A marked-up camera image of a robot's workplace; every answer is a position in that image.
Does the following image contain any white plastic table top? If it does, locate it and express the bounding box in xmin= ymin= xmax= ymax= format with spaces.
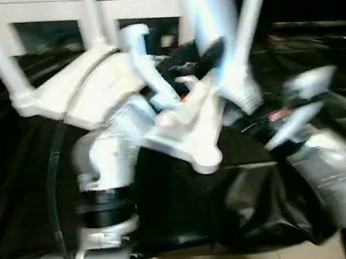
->
xmin=2 ymin=25 xmax=234 ymax=207

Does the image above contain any white cabinet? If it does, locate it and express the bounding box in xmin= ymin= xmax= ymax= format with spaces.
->
xmin=0 ymin=0 xmax=204 ymax=79

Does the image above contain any black mat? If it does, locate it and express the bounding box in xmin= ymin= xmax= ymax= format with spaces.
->
xmin=0 ymin=0 xmax=346 ymax=259

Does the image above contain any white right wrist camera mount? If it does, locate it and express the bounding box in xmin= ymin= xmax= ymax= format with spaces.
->
xmin=252 ymin=62 xmax=346 ymax=151

